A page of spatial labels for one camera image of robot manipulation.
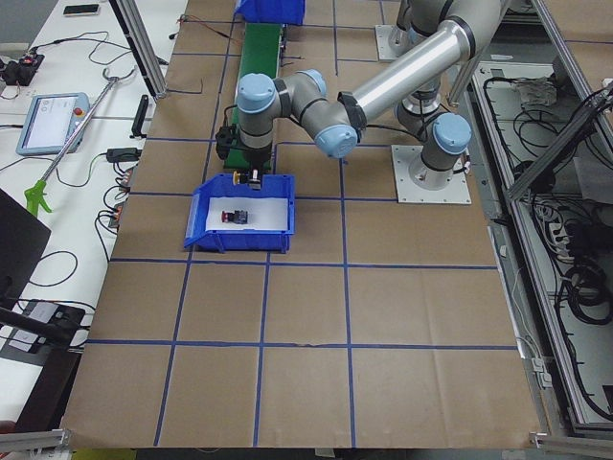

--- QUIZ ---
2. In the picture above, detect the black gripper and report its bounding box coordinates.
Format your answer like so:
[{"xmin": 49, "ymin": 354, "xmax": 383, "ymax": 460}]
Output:
[{"xmin": 240, "ymin": 144, "xmax": 272, "ymax": 189}]

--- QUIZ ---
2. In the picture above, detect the red push button switch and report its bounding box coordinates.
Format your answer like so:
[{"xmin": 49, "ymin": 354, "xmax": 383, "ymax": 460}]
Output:
[{"xmin": 221, "ymin": 210, "xmax": 249, "ymax": 225}]

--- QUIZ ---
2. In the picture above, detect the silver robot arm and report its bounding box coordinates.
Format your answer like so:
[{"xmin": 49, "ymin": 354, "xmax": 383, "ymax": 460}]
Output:
[
  {"xmin": 234, "ymin": 1, "xmax": 505, "ymax": 190},
  {"xmin": 388, "ymin": 0, "xmax": 436, "ymax": 58}
]

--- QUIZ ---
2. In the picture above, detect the right blue plastic bin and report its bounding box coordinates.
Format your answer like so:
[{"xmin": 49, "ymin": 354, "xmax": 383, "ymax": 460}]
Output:
[{"xmin": 184, "ymin": 173, "xmax": 295, "ymax": 253}]

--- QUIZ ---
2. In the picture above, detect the blue plastic bin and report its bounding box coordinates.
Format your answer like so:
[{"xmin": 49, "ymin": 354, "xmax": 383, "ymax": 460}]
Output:
[
  {"xmin": 184, "ymin": 173, "xmax": 295, "ymax": 253},
  {"xmin": 235, "ymin": 0, "xmax": 306, "ymax": 25}
]

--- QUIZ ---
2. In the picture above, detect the black flat bar tool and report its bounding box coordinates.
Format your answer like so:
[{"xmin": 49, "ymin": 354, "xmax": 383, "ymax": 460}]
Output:
[{"xmin": 130, "ymin": 94, "xmax": 149, "ymax": 139}]

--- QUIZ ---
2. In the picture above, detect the green conveyor belt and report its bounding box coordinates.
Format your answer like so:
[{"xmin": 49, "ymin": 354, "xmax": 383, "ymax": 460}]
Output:
[{"xmin": 220, "ymin": 23, "xmax": 284, "ymax": 171}]

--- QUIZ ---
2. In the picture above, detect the black power adapter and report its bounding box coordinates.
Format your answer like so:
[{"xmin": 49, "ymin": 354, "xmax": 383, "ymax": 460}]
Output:
[{"xmin": 105, "ymin": 148, "xmax": 142, "ymax": 163}]

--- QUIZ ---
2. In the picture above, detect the left blue plastic bin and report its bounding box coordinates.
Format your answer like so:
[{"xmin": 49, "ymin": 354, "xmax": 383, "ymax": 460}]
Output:
[{"xmin": 235, "ymin": 0, "xmax": 306, "ymax": 25}]

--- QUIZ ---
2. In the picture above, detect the blue teach pendant tablet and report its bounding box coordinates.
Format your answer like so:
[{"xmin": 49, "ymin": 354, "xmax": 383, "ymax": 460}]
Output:
[{"xmin": 15, "ymin": 93, "xmax": 90, "ymax": 156}]

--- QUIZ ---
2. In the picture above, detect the long reacher grabber tool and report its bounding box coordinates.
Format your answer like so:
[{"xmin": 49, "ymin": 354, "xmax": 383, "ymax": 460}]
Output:
[{"xmin": 24, "ymin": 66, "xmax": 137, "ymax": 217}]

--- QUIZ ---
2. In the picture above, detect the black smartphone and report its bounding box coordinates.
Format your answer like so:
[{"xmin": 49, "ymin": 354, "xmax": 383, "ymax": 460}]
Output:
[{"xmin": 62, "ymin": 3, "xmax": 101, "ymax": 16}]

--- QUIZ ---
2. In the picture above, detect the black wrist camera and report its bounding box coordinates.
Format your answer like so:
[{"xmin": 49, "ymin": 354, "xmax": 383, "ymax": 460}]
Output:
[{"xmin": 216, "ymin": 124, "xmax": 238, "ymax": 160}]

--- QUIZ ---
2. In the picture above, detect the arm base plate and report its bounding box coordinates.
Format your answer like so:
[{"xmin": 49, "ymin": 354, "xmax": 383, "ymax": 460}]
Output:
[
  {"xmin": 391, "ymin": 145, "xmax": 472, "ymax": 206},
  {"xmin": 375, "ymin": 25, "xmax": 409, "ymax": 62}
]

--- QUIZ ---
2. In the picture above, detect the aluminium frame post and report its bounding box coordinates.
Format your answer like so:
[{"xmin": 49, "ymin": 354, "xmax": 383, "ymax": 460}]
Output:
[{"xmin": 109, "ymin": 0, "xmax": 167, "ymax": 100}]

